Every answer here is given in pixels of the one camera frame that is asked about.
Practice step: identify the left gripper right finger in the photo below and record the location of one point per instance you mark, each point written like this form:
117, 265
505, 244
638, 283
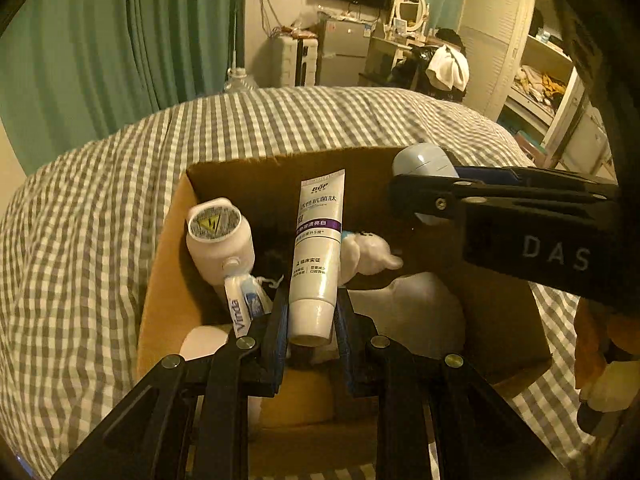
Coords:
378, 367

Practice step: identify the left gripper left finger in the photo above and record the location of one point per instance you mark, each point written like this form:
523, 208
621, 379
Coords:
248, 367

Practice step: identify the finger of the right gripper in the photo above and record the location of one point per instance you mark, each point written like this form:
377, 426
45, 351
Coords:
533, 177
445, 197

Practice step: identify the white blue roll-on bottle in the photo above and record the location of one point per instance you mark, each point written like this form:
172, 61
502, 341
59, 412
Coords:
422, 160

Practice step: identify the blue tissue pack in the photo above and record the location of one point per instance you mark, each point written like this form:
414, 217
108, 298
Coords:
247, 300

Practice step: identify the white rabbit figurine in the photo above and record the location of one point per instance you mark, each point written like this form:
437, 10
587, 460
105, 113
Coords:
366, 254

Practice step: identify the white purple cream tube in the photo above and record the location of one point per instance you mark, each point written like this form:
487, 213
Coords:
316, 260

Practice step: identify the white round bottle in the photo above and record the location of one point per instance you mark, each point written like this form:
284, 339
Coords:
219, 240

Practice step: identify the person's right hand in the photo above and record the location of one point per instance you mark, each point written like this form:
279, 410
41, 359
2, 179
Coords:
606, 367

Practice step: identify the white cloth in box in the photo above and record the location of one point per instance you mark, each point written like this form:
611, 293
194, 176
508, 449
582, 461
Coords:
418, 311

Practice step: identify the brown cardboard box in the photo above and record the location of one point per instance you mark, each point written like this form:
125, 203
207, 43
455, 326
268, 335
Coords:
314, 428

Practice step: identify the white wardrobe shelf unit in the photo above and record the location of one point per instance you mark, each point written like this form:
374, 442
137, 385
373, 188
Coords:
523, 79

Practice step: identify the white cloth on chair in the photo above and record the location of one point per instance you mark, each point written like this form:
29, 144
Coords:
448, 70

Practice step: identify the wooden vanity desk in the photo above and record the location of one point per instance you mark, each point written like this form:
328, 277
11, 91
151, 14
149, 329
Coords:
389, 65

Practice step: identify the silver mini fridge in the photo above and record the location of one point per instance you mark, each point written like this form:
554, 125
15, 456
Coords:
343, 49

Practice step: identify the white oval vanity mirror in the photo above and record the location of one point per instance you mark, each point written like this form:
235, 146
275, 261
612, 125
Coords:
409, 17

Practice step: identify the white drawer cabinet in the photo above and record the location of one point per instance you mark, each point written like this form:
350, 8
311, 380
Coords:
294, 62

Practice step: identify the grey checkered bed cover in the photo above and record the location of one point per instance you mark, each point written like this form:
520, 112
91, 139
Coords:
80, 235

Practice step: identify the clear plastic water jug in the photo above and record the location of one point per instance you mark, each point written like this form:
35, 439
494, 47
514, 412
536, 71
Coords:
238, 80

